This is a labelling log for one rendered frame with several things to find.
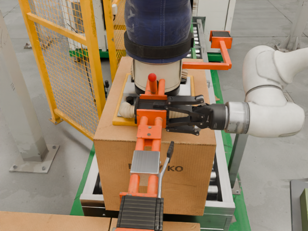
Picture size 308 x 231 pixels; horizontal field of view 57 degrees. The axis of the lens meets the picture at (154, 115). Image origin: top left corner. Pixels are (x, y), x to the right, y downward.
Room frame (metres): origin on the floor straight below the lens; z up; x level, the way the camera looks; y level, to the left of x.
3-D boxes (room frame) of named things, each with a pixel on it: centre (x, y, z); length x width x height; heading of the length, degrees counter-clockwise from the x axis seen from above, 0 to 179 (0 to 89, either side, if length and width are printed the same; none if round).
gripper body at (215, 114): (0.62, -0.15, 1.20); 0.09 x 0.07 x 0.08; 86
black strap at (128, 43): (0.89, -0.02, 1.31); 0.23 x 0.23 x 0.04
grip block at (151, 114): (0.64, 0.00, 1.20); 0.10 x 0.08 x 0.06; 86
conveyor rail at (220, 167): (1.89, -0.41, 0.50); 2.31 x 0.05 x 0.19; 176
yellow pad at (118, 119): (0.89, 0.08, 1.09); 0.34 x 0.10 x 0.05; 176
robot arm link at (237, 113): (0.61, -0.22, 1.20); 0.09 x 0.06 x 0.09; 176
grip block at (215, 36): (1.17, -0.29, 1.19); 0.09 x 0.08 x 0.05; 86
